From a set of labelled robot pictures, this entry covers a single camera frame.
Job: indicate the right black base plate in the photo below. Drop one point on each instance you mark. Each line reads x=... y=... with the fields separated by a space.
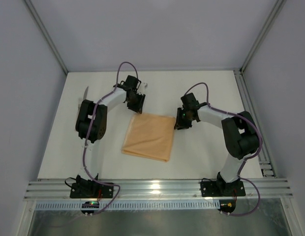
x=218 y=188

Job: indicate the aluminium frame post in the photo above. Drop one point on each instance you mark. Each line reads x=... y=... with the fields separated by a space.
x=267 y=25
x=45 y=34

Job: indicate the right aluminium frame post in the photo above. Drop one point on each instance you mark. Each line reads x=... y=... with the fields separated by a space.
x=267 y=25

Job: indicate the left aluminium frame post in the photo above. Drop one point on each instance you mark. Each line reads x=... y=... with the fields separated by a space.
x=45 y=34

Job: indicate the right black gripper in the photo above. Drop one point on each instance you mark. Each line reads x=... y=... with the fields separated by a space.
x=181 y=122

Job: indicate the controller board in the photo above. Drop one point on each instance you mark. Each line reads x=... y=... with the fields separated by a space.
x=227 y=206
x=88 y=208

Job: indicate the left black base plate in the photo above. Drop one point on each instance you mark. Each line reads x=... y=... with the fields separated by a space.
x=92 y=189

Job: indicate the slotted cable duct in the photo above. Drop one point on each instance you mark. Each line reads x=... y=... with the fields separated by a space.
x=131 y=205

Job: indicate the aluminium rail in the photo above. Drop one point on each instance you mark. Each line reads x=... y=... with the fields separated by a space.
x=266 y=167
x=153 y=189

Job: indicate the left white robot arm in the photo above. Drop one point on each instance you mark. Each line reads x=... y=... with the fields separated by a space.
x=91 y=126

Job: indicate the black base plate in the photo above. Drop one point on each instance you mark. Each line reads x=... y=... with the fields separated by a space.
x=218 y=188
x=92 y=189

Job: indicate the peach satin cloth napkin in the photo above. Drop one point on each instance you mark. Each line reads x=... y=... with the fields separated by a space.
x=150 y=136

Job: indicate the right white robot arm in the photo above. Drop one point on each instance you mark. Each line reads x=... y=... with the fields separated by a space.
x=241 y=139

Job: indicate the left controller board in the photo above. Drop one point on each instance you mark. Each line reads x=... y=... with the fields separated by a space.
x=88 y=208

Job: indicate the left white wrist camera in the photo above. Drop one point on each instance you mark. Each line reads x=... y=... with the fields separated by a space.
x=143 y=86

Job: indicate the pink handled table knife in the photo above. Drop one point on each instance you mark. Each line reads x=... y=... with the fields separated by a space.
x=85 y=93

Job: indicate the front aluminium rail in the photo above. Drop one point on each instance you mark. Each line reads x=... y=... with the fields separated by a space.
x=153 y=189

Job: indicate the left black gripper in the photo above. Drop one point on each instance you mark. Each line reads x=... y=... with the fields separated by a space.
x=137 y=103

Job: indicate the right side aluminium rail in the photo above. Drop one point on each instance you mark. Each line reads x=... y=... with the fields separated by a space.
x=266 y=167

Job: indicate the right controller board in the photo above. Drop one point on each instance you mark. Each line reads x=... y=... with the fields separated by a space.
x=227 y=206

